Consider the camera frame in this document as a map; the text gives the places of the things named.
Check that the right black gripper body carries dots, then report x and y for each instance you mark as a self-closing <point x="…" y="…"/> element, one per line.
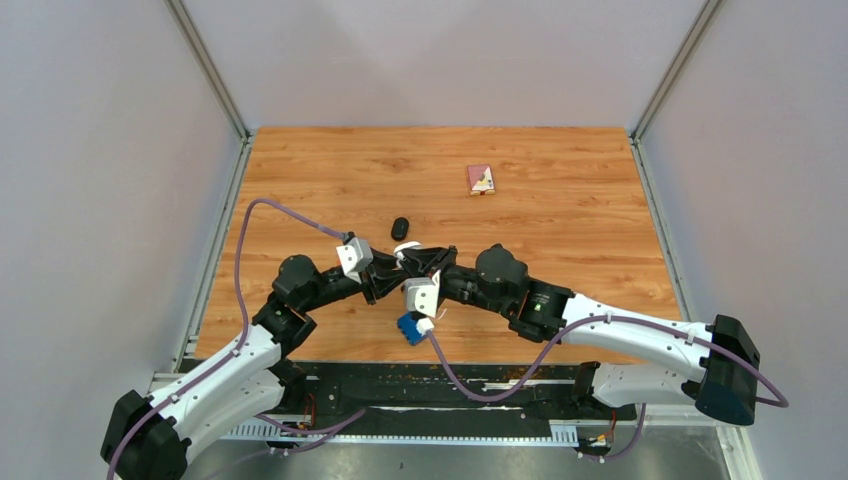
<point x="450" y="273"/>

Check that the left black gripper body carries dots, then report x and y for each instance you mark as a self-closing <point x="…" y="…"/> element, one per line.
<point x="371" y="283"/>

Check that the white earbud charging case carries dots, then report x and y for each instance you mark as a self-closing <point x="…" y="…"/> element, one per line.
<point x="399" y="251"/>

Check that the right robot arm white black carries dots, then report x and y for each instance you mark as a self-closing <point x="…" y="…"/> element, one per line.
<point x="712" y="366"/>

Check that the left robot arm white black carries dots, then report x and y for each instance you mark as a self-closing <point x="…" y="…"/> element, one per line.
<point x="158" y="435"/>

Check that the black earbud case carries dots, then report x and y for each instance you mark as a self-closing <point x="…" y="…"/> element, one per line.
<point x="399" y="229"/>

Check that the blue toy brick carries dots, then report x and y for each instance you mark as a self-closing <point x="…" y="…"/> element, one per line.
<point x="414" y="329"/>

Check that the red white card box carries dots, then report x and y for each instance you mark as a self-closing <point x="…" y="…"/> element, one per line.
<point x="480" y="180"/>

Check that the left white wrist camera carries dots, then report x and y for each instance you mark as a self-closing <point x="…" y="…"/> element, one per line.
<point x="354" y="257"/>

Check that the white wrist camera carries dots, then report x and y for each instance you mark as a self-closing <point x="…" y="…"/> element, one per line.
<point x="354" y="257"/>
<point x="422" y="294"/>

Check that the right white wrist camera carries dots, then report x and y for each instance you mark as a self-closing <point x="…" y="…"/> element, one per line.
<point x="422" y="294"/>

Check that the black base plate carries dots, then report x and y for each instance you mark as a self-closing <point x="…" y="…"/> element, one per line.
<point x="419" y="399"/>

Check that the slotted white cable duct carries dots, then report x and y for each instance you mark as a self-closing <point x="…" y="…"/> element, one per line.
<point x="556" y="434"/>

